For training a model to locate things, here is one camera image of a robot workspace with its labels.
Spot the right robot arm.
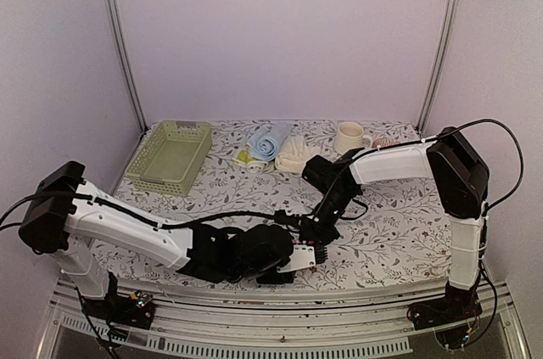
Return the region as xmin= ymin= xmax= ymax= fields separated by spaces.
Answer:
xmin=300 ymin=127 xmax=490 ymax=322

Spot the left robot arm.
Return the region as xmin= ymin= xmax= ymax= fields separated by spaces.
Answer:
xmin=18 ymin=160 xmax=327 ymax=320

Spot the cream rolled towel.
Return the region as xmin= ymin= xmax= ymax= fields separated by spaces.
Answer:
xmin=274 ymin=136 xmax=322 ymax=175

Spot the cream ceramic mug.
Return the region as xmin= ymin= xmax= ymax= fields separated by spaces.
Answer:
xmin=333 ymin=121 xmax=374 ymax=154

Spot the blue rolled towel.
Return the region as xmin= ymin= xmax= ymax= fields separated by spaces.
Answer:
xmin=247 ymin=122 xmax=292 ymax=161

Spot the green white towel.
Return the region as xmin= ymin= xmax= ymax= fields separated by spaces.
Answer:
xmin=232 ymin=144 xmax=274 ymax=174

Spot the red patterned bowl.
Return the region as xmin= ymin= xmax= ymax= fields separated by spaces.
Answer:
xmin=372 ymin=137 xmax=399 ymax=149

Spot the green plastic basket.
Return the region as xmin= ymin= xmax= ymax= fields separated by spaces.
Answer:
xmin=126 ymin=121 xmax=212 ymax=196

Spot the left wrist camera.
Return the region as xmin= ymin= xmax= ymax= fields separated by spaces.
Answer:
xmin=277 ymin=244 xmax=316 ymax=273

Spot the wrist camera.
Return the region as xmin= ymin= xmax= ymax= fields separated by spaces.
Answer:
xmin=277 ymin=244 xmax=316 ymax=273
xmin=273 ymin=210 xmax=308 ymax=231

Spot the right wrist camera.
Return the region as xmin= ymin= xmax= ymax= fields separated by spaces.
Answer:
xmin=273 ymin=210 xmax=308 ymax=231

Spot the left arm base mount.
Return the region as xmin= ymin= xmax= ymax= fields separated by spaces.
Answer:
xmin=82 ymin=294 xmax=156 ymax=330

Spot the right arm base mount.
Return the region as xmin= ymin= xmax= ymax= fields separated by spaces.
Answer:
xmin=406 ymin=296 xmax=483 ymax=351

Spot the left black cable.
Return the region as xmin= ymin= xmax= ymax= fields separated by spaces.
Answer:
xmin=0 ymin=193 xmax=281 ymax=233

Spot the right aluminium post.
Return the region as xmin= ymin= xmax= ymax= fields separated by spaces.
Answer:
xmin=416 ymin=0 xmax=459 ymax=133

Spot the aluminium post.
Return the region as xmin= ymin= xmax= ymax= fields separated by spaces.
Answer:
xmin=104 ymin=0 xmax=148 ymax=133
xmin=416 ymin=0 xmax=459 ymax=133

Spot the left aluminium post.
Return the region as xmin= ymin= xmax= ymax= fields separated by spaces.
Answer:
xmin=104 ymin=0 xmax=148 ymax=133

